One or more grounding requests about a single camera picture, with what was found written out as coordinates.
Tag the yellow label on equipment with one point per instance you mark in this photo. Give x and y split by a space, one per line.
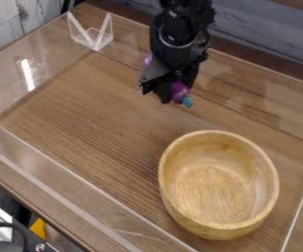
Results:
37 229

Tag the purple toy eggplant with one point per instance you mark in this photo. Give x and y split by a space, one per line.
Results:
154 70

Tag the clear acrylic tray wall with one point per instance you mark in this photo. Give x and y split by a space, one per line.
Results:
99 223

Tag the brown wooden bowl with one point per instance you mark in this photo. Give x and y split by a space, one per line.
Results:
218 184

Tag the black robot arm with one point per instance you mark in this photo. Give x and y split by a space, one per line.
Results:
179 40

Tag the clear acrylic corner bracket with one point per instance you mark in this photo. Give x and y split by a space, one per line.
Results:
92 38

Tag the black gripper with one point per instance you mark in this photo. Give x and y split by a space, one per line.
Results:
179 58

